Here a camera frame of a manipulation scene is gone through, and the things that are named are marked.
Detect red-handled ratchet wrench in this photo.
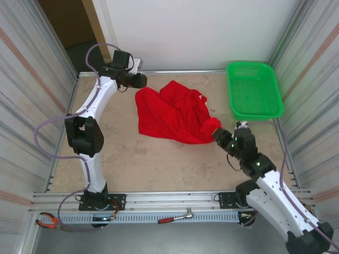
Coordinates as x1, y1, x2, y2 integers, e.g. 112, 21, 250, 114
157, 208, 194, 225

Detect white door frame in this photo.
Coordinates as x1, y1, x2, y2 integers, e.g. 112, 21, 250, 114
82, 0, 125, 71

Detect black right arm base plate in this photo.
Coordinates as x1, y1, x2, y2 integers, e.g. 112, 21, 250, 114
217, 192, 255, 210

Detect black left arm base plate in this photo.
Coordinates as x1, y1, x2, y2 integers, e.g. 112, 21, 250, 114
78, 194, 127, 212

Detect aluminium table border frame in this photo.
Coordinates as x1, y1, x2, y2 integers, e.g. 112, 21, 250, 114
47, 69, 299, 193

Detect green plastic basket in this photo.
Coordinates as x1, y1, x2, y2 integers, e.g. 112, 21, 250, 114
226, 61, 284, 120

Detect electronics board with wires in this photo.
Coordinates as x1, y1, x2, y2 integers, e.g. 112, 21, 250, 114
238, 211, 256, 227
91, 215, 117, 228

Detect aluminium mounting rail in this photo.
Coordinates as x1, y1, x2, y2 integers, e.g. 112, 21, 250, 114
28, 189, 317, 212

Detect red printed t-shirt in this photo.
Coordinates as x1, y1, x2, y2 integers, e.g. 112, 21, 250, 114
134, 80, 222, 146

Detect slotted grey cable duct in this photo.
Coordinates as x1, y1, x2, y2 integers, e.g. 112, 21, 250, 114
57, 213, 240, 223

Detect brown wooden door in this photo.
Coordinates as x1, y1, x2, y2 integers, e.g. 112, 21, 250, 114
38, 0, 97, 50

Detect orange-handled pliers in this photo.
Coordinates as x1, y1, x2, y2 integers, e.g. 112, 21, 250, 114
35, 212, 72, 233

